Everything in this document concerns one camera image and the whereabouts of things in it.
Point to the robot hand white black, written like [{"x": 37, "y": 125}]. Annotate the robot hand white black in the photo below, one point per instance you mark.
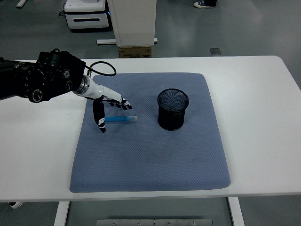
[{"x": 103, "y": 91}]

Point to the blue marker pen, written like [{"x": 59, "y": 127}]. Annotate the blue marker pen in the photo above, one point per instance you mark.
[{"x": 120, "y": 118}]

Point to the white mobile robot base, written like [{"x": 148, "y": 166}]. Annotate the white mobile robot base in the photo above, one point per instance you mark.
[{"x": 87, "y": 14}]

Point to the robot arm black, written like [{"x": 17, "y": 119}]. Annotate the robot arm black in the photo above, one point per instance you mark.
[{"x": 47, "y": 77}]

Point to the black mesh pen holder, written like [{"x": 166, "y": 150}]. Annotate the black mesh pen holder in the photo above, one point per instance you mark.
[{"x": 172, "y": 117}]

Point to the grey floor foot bar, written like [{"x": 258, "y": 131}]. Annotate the grey floor foot bar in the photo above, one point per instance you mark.
[{"x": 105, "y": 42}]

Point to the brown cardboard box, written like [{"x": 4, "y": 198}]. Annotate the brown cardboard box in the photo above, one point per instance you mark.
[{"x": 135, "y": 52}]

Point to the blue-grey padded mat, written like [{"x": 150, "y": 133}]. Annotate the blue-grey padded mat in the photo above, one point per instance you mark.
[{"x": 145, "y": 153}]

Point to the white upright cabinet panel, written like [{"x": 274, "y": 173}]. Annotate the white upright cabinet panel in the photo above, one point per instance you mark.
[{"x": 134, "y": 23}]

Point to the grey floor socket plate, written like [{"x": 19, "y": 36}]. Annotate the grey floor socket plate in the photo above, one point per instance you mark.
[{"x": 215, "y": 51}]

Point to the white floor foot bar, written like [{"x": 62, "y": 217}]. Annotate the white floor foot bar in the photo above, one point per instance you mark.
[{"x": 21, "y": 3}]

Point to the white table leg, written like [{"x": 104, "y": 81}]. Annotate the white table leg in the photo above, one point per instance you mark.
[
  {"x": 236, "y": 212},
  {"x": 61, "y": 214}
]

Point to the small white black object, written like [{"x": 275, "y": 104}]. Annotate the small white black object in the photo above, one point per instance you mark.
[{"x": 16, "y": 205}]

